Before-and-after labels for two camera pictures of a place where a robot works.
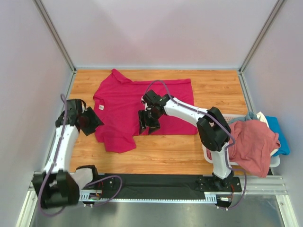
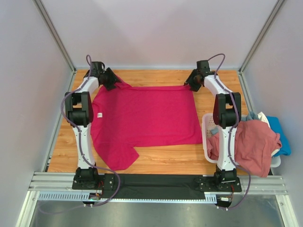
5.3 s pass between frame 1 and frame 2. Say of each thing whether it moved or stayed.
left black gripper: moved
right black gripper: moved
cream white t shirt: stayed
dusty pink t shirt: stayed
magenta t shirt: moved
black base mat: stayed
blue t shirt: stayed
